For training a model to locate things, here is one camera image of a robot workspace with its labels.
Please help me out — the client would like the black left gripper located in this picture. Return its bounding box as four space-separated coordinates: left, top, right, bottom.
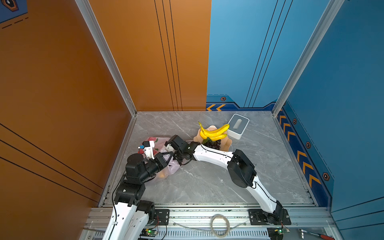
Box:
138 150 173 184

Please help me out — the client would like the pink printed plastic bag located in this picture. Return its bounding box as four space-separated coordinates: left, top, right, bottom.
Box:
145 137 180 185

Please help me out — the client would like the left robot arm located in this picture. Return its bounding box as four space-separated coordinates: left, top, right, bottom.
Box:
103 152 173 240

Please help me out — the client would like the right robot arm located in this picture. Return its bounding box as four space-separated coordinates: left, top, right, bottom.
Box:
165 135 292 225

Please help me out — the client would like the yellow banana bunch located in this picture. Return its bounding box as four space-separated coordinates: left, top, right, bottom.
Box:
198 122 230 142

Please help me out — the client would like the wooden fruit plate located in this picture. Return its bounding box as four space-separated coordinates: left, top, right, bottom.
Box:
193 125 233 152

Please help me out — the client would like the white grey tissue box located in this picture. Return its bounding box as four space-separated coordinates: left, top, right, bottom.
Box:
227 114 250 140

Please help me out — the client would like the left green circuit board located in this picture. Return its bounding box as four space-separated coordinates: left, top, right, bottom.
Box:
139 228 159 239

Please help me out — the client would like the green circuit board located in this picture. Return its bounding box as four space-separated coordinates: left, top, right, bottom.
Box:
267 228 291 240
139 228 159 239

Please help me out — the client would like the coiled clear tube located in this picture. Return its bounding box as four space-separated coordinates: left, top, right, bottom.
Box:
173 214 247 238

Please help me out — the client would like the right green circuit board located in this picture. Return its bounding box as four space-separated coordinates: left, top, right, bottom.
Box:
267 228 291 240

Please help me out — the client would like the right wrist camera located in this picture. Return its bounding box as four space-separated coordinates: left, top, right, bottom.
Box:
166 144 176 153

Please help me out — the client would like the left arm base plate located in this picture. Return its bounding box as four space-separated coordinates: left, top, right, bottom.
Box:
153 209 170 226

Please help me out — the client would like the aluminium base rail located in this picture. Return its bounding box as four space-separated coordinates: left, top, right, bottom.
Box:
86 203 340 240

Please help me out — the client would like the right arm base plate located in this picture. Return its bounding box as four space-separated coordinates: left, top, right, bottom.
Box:
248 209 292 226

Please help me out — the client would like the aluminium corner post left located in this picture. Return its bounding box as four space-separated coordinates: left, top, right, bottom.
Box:
75 0 137 117

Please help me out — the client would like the aluminium corner post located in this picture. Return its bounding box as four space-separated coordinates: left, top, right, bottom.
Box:
272 0 345 117
75 0 137 117

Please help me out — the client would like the red handled screwdriver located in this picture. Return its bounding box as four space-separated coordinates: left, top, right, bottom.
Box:
299 229 335 240

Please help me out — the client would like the aluminium corner post right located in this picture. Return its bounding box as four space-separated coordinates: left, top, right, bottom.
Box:
272 0 345 117

